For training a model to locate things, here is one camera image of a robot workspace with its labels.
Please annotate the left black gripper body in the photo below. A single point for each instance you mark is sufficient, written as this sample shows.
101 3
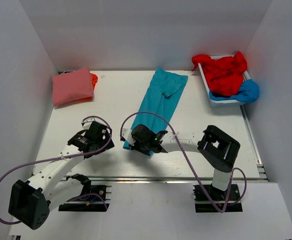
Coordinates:
104 141

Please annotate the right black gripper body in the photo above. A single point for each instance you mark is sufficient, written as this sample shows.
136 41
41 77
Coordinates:
138 146

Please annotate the teal t-shirt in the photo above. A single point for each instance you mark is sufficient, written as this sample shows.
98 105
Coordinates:
160 101

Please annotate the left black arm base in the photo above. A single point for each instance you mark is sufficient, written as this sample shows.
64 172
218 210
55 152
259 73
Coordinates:
94 197

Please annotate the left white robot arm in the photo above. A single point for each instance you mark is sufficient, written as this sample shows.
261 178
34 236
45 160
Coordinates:
32 200

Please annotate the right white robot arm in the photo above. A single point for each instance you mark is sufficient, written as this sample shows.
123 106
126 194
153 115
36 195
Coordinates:
216 146

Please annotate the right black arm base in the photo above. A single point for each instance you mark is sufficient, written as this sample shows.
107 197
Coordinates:
203 205

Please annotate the folded pink t-shirt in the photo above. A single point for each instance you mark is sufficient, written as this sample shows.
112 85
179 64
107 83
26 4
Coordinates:
72 86

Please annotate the folded orange t-shirt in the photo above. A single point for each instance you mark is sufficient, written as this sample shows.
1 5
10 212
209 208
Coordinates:
93 80

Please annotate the red crumpled t-shirt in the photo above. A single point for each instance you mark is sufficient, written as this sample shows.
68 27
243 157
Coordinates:
224 76

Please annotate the blue crumpled t-shirt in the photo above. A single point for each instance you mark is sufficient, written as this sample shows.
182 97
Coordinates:
248 93

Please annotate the white plastic basket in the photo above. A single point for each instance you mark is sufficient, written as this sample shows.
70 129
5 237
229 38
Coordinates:
221 103

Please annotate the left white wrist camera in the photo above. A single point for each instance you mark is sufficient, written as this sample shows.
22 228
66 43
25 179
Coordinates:
87 123

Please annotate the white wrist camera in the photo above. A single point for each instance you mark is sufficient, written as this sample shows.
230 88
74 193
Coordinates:
126 134
87 123

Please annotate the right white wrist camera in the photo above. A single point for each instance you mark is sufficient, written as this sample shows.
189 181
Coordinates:
126 134

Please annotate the aluminium table rail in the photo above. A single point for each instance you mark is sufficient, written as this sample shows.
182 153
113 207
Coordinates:
163 179

